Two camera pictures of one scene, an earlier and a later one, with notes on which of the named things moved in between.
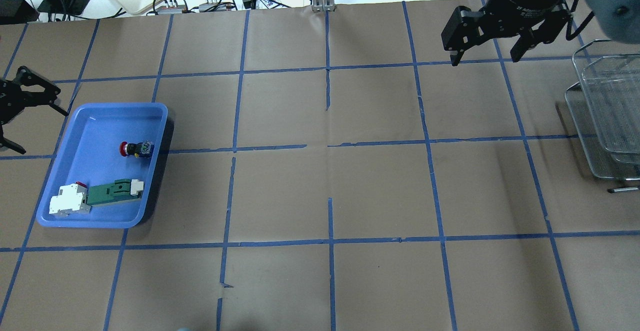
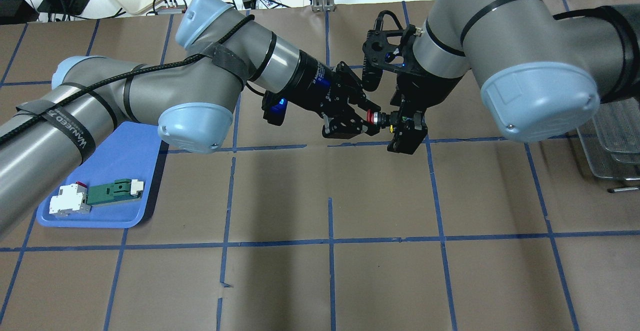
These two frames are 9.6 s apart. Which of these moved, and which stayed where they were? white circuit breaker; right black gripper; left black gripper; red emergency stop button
Moved: left black gripper; right black gripper; red emergency stop button
Stayed: white circuit breaker
